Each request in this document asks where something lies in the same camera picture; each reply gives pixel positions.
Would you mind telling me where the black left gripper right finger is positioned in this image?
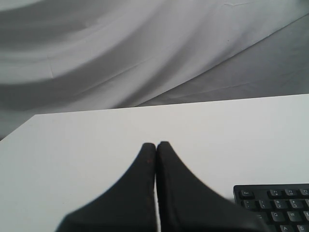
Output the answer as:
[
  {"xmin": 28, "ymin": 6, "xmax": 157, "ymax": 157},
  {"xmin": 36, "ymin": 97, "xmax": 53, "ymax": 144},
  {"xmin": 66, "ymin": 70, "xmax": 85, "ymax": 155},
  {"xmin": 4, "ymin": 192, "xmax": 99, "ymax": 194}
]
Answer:
[{"xmin": 156, "ymin": 142, "xmax": 270, "ymax": 232}]

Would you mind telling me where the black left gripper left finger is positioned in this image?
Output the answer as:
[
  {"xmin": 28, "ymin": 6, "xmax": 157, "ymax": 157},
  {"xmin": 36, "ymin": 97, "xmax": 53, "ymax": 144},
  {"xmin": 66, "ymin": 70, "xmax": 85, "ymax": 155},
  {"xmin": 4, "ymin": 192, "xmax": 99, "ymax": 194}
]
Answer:
[{"xmin": 57, "ymin": 143, "xmax": 157, "ymax": 232}]

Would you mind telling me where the black acer keyboard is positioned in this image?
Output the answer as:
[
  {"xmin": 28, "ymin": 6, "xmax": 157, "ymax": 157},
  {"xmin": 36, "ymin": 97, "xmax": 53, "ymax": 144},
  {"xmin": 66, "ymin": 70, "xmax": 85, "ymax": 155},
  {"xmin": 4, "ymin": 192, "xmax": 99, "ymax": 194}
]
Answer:
[{"xmin": 233, "ymin": 184, "xmax": 309, "ymax": 232}]

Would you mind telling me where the grey backdrop cloth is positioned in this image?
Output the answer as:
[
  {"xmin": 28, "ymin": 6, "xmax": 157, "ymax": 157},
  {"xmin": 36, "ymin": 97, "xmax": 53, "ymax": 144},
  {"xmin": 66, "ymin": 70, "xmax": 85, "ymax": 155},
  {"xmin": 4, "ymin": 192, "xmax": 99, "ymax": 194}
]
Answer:
[{"xmin": 0, "ymin": 0, "xmax": 309, "ymax": 138}]

